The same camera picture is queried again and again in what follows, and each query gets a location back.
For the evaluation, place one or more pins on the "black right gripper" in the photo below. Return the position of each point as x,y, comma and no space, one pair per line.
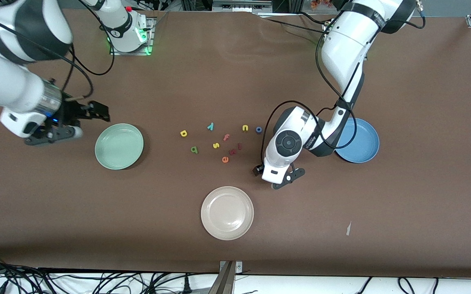
72,113

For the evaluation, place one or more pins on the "green foam letter q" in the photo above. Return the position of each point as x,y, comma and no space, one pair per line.
195,150

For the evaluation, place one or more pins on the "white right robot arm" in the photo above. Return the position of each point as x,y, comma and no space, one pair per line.
6,81

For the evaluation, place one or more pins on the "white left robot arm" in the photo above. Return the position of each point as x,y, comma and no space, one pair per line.
345,41

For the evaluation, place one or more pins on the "red foam letter k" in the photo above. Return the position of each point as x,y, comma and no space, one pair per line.
232,152

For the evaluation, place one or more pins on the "green plate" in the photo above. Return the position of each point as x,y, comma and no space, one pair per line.
119,147

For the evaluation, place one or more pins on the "beige plate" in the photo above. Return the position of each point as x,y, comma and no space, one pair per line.
227,213

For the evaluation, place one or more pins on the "brown table cover sheet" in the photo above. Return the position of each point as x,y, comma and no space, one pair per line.
219,81

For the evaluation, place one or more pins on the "blue plate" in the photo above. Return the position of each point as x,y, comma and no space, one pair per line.
362,147

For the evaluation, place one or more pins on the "small white tape scrap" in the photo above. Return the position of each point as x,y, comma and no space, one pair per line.
348,229

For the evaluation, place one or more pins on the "black power plug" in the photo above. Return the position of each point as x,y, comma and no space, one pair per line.
186,285

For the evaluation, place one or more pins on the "silver electronics box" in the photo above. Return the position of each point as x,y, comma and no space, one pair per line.
241,5

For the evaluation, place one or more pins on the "orange artificial flowers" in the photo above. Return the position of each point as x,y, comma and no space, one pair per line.
323,3

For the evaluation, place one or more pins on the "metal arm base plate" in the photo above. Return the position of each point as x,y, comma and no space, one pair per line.
150,41

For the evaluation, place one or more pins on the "silver metal bracket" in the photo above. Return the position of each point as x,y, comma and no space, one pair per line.
239,267

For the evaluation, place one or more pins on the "aluminium mounting post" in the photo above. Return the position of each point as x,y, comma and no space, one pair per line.
223,283

